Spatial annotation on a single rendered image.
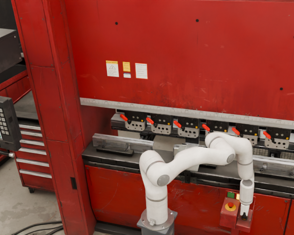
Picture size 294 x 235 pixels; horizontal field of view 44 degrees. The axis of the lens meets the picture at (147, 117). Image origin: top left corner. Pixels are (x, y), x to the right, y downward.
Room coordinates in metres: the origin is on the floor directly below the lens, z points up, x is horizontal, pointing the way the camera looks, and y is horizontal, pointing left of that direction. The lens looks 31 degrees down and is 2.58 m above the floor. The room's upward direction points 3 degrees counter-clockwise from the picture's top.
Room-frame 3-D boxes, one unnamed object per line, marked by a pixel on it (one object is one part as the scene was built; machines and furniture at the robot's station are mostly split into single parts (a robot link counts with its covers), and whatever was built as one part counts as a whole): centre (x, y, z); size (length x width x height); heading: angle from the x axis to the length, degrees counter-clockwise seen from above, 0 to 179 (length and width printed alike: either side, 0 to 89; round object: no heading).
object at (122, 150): (2.34, 0.26, 0.89); 0.30 x 0.05 x 0.03; 72
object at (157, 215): (1.51, -0.03, 1.09); 0.19 x 0.19 x 0.18
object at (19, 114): (2.36, 1.00, 1.18); 0.40 x 0.24 x 0.07; 72
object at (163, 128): (2.28, -0.11, 1.18); 0.15 x 0.09 x 0.17; 72
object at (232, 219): (1.78, -0.58, 0.75); 0.20 x 0.16 x 0.18; 67
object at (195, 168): (2.07, -0.28, 1.00); 0.26 x 0.18 x 0.01; 162
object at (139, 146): (2.38, 0.20, 0.92); 0.50 x 0.06 x 0.10; 72
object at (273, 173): (1.96, -0.88, 0.89); 0.30 x 0.05 x 0.03; 72
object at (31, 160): (3.01, 0.99, 0.50); 0.50 x 0.50 x 1.00; 72
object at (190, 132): (2.21, -0.30, 1.18); 0.15 x 0.09 x 0.17; 72
